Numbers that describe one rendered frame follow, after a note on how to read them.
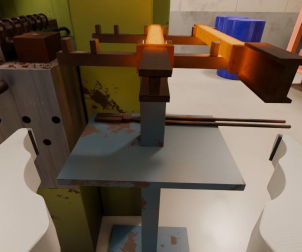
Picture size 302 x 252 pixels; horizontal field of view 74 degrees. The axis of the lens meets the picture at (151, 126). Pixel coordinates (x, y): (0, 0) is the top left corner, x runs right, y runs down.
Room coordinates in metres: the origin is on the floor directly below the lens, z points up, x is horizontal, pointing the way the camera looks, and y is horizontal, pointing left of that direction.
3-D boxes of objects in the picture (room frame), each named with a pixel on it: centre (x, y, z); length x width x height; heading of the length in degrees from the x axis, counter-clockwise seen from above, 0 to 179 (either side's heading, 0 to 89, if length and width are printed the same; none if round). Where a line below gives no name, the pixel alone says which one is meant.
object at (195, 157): (0.45, 0.00, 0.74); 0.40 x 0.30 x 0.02; 89
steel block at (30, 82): (0.78, 0.46, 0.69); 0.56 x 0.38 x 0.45; 2
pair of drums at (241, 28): (3.73, -1.38, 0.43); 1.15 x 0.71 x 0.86; 14
